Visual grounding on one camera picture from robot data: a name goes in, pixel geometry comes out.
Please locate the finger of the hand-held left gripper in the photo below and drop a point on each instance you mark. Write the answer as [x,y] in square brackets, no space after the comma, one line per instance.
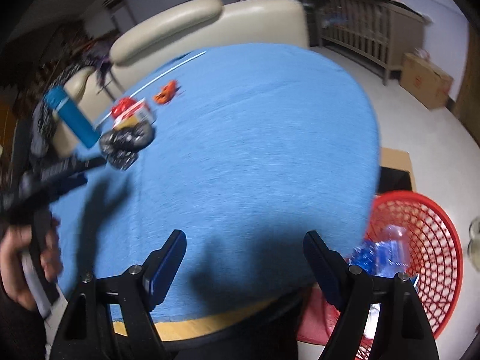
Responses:
[67,170]
[69,188]

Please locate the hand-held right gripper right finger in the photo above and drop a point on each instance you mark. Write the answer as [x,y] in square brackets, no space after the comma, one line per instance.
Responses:
[322,270]

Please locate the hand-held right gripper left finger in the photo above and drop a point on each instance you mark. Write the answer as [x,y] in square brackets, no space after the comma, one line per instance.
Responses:
[167,266]

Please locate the blue and silver foil packet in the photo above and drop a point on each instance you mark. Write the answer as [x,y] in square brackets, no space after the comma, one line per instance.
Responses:
[375,257]

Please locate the black plastic bag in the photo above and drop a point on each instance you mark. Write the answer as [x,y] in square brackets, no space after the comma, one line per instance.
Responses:
[127,144]

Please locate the red plastic bag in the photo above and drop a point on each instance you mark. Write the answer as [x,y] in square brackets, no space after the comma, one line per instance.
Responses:
[122,107]

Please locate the red and white medicine box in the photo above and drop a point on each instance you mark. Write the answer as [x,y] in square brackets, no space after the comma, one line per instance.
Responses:
[135,118]

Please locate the red plastic basket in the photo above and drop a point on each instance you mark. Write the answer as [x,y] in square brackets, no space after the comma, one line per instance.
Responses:
[431,232]

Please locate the orange snack wrapper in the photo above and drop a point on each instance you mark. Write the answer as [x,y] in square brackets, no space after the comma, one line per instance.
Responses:
[165,93]

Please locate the person's left forearm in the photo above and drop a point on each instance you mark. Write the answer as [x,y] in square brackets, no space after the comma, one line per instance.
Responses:
[18,330]

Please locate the person's left hand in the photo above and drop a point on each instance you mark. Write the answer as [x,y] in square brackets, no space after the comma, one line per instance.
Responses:
[11,262]

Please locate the blue bottle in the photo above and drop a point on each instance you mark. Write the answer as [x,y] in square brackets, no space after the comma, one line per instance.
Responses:
[75,120]

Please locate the round wooden table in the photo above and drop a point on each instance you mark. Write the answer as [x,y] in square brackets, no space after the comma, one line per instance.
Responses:
[195,326]

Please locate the dark cloth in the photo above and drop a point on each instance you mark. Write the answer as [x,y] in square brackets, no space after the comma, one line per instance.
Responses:
[225,348]

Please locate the flat brown cardboard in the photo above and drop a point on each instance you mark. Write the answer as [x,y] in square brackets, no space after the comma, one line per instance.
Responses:
[397,161]

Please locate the blue tablecloth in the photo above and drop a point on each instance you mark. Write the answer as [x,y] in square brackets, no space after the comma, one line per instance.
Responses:
[243,138]

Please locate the thin white tube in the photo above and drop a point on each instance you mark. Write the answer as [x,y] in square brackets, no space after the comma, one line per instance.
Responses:
[189,59]

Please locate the brown cardboard box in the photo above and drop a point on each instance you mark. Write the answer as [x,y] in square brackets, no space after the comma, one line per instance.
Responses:
[423,78]

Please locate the wooden door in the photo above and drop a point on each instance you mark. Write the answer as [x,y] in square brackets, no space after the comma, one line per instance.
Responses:
[468,90]

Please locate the cream leather sofa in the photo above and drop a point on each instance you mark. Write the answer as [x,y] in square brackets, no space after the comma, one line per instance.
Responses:
[255,22]

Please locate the wooden baby crib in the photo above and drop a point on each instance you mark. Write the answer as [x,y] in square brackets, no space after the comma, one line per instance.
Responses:
[397,33]

